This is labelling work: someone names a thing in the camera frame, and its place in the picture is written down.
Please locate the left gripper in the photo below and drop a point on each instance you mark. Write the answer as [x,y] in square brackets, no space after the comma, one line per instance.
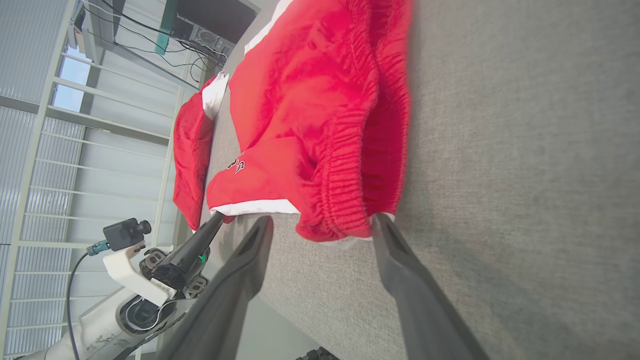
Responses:
[170,277]

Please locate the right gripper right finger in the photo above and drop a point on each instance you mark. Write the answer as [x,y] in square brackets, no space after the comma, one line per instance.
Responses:
[425,315]

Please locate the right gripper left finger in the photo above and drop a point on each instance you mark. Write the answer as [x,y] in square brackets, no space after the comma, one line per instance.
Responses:
[225,310]

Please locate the red Bulls 23 jersey shirt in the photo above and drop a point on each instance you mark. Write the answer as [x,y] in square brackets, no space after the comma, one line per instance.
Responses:
[192,160]

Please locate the red basketball shorts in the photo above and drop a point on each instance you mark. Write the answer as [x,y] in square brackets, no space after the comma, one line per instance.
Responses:
[310,100]

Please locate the black ridged part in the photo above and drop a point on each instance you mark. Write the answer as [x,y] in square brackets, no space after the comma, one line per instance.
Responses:
[317,355]

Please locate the white metal railing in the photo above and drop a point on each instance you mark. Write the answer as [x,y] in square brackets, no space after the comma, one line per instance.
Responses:
[115,127]

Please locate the grey fabric sofa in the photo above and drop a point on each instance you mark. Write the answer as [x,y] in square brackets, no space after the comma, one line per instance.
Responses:
[525,175]

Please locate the grey computer tower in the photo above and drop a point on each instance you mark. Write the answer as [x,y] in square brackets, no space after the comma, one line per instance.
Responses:
[207,37]

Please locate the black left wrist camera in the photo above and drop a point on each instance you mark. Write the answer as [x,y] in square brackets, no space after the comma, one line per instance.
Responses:
[122,234]

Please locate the white left camera bracket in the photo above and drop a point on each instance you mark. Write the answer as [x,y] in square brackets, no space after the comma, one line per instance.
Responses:
[125,272]

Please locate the green post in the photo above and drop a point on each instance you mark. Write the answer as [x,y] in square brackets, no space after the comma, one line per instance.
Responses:
[167,25]

